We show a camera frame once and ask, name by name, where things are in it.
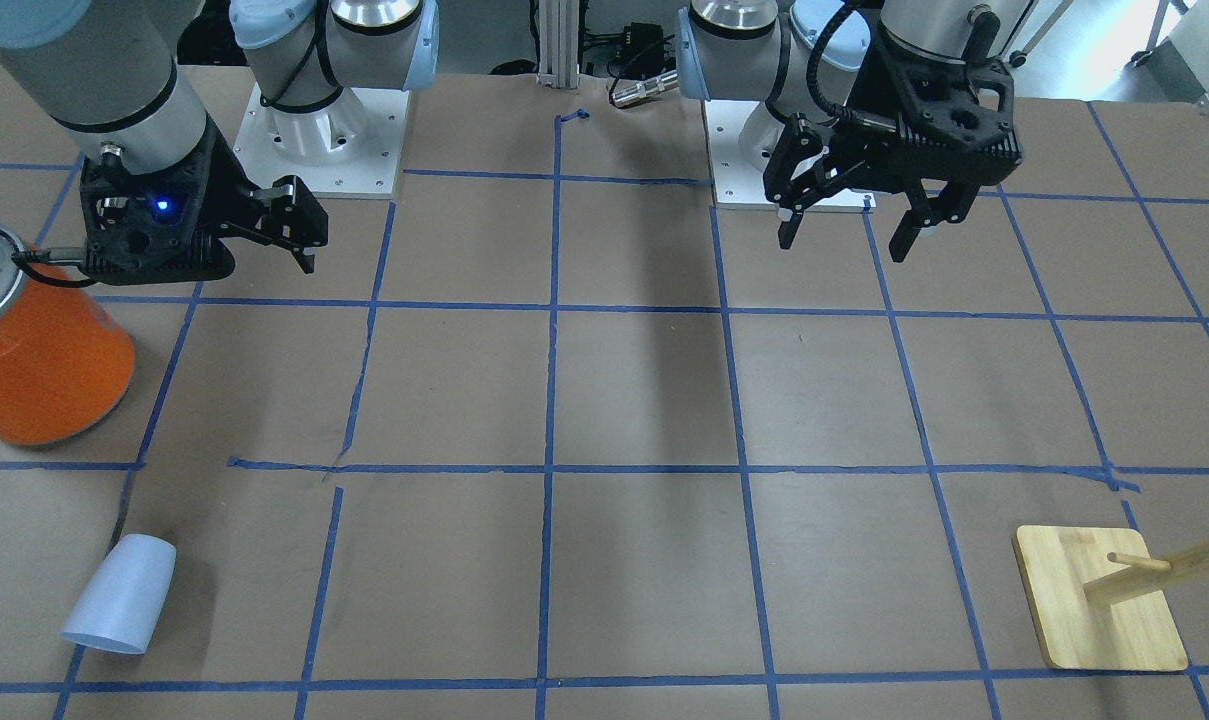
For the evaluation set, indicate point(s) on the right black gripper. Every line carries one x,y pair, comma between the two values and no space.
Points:
228,182

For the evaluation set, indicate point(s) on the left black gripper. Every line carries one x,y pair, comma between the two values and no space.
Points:
869,95

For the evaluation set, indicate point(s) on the light blue plastic cup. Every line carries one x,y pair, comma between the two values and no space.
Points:
119,609

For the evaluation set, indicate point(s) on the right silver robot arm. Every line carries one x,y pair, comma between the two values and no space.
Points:
106,72

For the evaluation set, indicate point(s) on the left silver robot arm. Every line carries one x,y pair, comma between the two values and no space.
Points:
740,50

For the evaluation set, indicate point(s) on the wooden cup stand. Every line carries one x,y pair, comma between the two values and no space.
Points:
1097,597

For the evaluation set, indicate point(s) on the orange metal can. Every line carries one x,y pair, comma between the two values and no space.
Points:
64,363

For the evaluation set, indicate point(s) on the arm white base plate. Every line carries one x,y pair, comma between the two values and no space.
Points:
354,155
739,137

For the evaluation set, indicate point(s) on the silver cable connector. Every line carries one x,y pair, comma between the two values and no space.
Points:
645,90

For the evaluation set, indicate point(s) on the aluminium frame post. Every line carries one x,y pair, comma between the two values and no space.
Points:
558,25

